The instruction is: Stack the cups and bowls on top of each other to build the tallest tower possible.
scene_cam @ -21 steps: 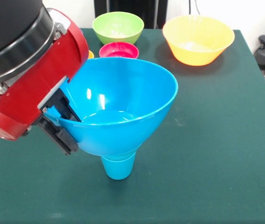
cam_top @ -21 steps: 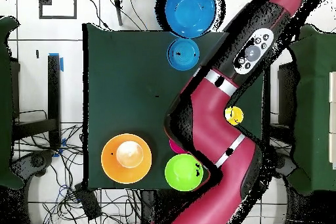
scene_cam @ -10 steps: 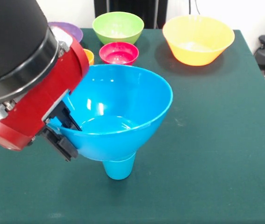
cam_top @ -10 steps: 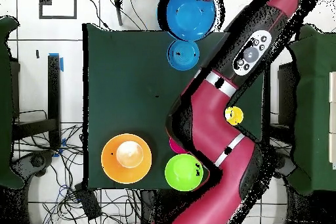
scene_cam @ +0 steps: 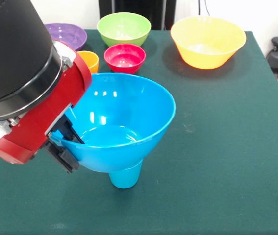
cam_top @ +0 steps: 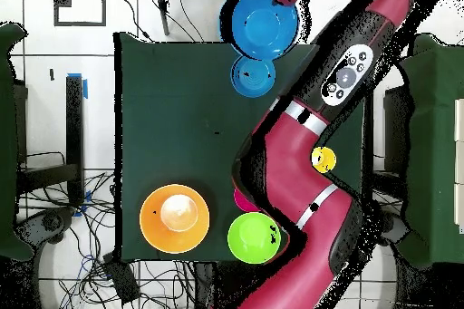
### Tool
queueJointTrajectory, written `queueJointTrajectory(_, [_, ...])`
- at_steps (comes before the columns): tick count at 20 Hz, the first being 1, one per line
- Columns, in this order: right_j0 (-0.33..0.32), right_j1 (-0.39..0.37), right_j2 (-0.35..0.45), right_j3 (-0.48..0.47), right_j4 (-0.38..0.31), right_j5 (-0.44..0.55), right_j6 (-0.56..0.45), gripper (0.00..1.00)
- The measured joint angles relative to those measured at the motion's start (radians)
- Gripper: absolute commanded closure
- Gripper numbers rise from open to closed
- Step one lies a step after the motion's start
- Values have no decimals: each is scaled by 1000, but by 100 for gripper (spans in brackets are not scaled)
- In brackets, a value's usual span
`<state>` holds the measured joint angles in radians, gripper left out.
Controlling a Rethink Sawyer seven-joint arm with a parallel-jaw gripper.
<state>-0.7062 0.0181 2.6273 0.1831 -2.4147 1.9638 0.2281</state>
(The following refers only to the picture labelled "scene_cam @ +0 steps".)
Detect dark green tablecloth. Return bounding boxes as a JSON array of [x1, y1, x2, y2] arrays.
[[0, 28, 278, 235]]

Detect purple bowl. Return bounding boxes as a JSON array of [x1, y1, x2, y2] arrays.
[[45, 23, 88, 51]]

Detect black wall cable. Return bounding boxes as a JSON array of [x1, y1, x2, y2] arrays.
[[197, 0, 212, 17]]

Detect large blue bowl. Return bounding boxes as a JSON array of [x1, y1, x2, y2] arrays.
[[60, 72, 177, 173]]

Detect blue cup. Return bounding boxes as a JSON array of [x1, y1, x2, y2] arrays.
[[108, 159, 144, 189]]

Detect pink red bowl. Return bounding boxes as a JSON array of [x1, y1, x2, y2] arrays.
[[103, 44, 147, 75]]

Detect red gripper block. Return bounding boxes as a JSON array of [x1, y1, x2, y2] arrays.
[[0, 40, 93, 174]]

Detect orange cup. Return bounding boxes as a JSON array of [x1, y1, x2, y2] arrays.
[[76, 50, 100, 74]]

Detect large yellow bowl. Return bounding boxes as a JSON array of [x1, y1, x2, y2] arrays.
[[170, 16, 247, 70]]

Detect green bowl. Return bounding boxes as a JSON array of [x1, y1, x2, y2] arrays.
[[97, 12, 152, 47]]

